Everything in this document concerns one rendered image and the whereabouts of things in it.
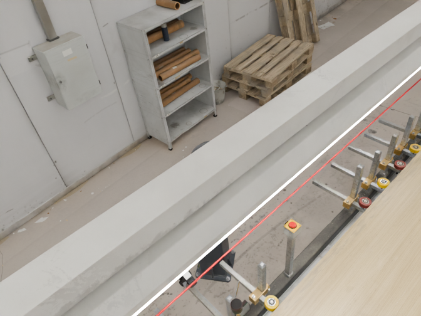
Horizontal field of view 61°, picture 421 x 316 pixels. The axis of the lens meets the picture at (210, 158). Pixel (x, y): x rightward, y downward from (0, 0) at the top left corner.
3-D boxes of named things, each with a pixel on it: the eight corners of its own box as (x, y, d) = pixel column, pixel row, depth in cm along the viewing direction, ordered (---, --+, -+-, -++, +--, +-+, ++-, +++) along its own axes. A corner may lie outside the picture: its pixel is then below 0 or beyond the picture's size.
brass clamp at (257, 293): (248, 299, 212) (247, 294, 208) (263, 283, 218) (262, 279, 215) (255, 306, 208) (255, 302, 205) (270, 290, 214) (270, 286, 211)
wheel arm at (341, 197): (311, 184, 277) (312, 180, 274) (314, 182, 278) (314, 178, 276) (363, 214, 251) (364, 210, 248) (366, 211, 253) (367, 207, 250)
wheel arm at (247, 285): (219, 266, 230) (218, 263, 227) (223, 263, 231) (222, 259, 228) (272, 313, 204) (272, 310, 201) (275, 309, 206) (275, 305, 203)
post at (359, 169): (346, 210, 269) (357, 165, 237) (348, 208, 271) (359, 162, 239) (350, 213, 267) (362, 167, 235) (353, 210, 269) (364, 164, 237)
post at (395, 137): (378, 179, 295) (392, 134, 263) (380, 177, 297) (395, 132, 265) (382, 182, 293) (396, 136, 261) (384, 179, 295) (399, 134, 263)
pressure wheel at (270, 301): (265, 318, 205) (265, 308, 197) (263, 304, 211) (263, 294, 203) (279, 316, 204) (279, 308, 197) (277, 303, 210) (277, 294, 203)
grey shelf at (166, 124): (147, 138, 472) (115, 22, 369) (194, 106, 518) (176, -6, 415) (170, 150, 448) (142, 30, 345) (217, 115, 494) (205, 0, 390)
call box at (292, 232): (282, 234, 205) (283, 225, 199) (291, 226, 208) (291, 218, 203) (292, 241, 200) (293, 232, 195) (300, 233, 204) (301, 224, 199)
